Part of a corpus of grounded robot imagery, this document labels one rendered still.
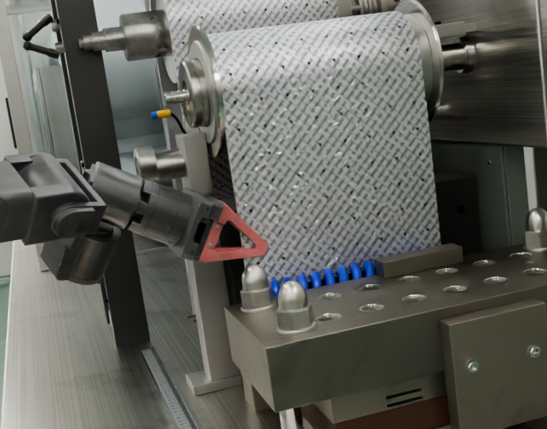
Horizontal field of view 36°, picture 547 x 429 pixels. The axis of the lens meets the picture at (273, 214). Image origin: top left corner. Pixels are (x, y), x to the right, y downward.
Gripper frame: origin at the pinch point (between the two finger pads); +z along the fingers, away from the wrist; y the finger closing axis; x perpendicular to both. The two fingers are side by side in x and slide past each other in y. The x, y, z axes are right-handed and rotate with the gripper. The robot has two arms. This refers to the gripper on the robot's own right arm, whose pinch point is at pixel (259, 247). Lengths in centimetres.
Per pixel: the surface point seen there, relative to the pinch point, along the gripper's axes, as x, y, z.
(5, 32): 18, -103, -35
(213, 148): 8.4, -4.9, -7.4
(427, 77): 24.7, -0.7, 12.0
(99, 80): 12.2, -33.5, -19.4
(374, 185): 10.9, 0.3, 10.2
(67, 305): -26, -66, -8
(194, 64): 16.3, -4.6, -12.9
